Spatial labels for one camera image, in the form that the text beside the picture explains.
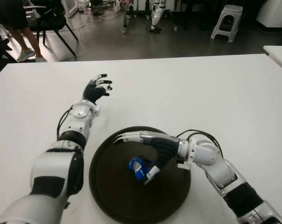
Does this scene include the white humanoid robot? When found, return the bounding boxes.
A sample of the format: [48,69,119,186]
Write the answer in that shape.
[149,0,167,34]

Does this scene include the white plastic stool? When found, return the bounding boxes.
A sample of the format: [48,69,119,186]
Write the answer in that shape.
[210,4,244,42]

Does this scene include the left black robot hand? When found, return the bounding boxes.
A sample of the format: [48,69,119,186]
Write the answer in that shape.
[82,74,113,105]

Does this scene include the white floor cables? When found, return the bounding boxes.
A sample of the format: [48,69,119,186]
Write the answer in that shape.
[77,8,123,32]

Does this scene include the black wheeled gantry frame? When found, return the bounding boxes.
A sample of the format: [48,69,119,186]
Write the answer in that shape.
[120,0,180,34]

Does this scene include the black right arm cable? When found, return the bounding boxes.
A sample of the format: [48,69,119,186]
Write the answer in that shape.
[175,129,224,161]

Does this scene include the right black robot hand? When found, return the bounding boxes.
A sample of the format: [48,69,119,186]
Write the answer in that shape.
[112,131,180,186]

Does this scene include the round dark brown tray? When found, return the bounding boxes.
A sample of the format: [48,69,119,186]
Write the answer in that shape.
[89,126,192,224]

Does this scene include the person in black shorts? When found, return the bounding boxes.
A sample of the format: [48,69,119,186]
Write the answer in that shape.
[0,0,48,63]

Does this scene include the blue Oreo cookie packet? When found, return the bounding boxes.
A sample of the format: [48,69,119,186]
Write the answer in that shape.
[127,155,155,180]

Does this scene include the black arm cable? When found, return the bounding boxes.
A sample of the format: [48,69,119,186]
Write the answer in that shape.
[56,107,73,139]
[175,129,224,161]

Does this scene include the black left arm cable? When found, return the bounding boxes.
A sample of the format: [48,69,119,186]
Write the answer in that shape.
[56,107,73,139]

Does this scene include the white cabinet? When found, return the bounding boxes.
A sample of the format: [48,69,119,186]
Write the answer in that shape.
[256,0,282,31]

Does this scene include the black chair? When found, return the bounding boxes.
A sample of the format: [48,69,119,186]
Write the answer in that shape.
[26,0,79,56]

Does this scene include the white framed panel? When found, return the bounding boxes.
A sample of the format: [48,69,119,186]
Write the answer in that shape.
[61,0,79,18]

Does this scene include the white side table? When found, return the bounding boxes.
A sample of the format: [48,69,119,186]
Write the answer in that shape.
[263,45,282,73]

